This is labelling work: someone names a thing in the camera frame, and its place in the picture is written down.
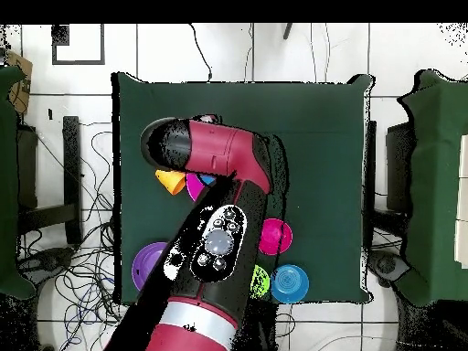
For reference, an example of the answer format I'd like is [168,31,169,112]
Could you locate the large pink bowl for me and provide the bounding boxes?
[185,173,208,203]

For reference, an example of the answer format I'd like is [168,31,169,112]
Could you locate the orange cup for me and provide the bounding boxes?
[154,168,187,197]

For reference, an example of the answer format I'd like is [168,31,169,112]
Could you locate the large purple bowl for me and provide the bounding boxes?
[131,241,170,293]

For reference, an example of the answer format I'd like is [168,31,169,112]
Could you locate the small red bowl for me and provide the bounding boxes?
[258,218,294,256]

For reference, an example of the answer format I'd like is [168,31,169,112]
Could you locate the small green bowl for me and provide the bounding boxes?
[250,264,271,300]

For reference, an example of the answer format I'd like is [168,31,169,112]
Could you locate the small blue bowl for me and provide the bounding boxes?
[270,263,311,305]

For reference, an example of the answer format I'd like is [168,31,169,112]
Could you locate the dark green tablecloth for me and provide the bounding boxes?
[111,71,374,305]

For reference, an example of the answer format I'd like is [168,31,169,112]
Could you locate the dark grey machine base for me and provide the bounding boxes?
[21,246,76,273]
[368,250,410,284]

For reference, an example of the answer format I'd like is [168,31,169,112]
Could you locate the green cloth side table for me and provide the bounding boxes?
[0,64,37,301]
[397,69,468,307]

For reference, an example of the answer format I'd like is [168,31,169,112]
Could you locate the white stacked boxes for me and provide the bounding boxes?
[453,133,468,270]

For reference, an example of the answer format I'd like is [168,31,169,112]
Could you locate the cardboard box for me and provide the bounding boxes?
[3,50,34,115]

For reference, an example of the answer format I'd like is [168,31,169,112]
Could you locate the black floor cable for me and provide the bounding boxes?
[188,23,214,82]

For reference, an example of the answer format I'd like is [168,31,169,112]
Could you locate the tangle of floor cables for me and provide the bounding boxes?
[16,129,142,351]

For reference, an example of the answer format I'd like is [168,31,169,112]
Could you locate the black pedestal column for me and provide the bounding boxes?
[237,301,279,351]

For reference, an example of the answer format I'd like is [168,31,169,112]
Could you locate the black metal frame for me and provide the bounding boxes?
[16,115,84,247]
[385,122,416,213]

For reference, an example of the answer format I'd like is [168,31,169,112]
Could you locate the black floor marker frame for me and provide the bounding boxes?
[51,24,106,66]

